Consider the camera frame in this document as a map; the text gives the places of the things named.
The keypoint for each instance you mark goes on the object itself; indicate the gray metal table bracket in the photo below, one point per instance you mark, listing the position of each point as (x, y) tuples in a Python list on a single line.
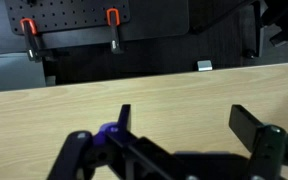
[(204, 65)]

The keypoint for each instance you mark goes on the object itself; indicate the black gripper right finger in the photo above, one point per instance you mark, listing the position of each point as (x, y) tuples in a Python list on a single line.
[(244, 123)]

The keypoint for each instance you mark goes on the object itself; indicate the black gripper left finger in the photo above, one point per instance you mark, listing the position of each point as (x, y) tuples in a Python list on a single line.
[(77, 153)]

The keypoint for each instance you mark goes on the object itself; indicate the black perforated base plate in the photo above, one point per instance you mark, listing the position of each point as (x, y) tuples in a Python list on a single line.
[(67, 13)]

